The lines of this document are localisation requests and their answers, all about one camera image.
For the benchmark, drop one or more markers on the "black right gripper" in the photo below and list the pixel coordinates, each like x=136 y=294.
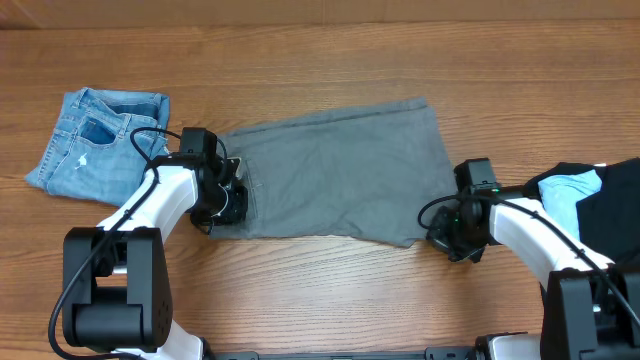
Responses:
x=437 y=238

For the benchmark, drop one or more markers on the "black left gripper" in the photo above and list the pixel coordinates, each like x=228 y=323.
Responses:
x=235 y=212

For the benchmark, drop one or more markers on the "grey cotton shorts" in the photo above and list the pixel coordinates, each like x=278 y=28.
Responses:
x=362 y=172

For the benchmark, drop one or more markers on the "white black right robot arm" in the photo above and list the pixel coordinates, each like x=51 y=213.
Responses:
x=591 y=303

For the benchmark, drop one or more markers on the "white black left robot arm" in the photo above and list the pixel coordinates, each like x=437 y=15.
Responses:
x=116 y=299

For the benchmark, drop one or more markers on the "light blue garment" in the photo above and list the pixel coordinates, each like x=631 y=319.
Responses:
x=561 y=193

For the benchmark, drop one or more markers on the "folded blue denim shorts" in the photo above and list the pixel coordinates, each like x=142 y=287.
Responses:
x=97 y=148

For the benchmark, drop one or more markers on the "black garment pile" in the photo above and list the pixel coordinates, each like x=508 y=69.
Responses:
x=609 y=219

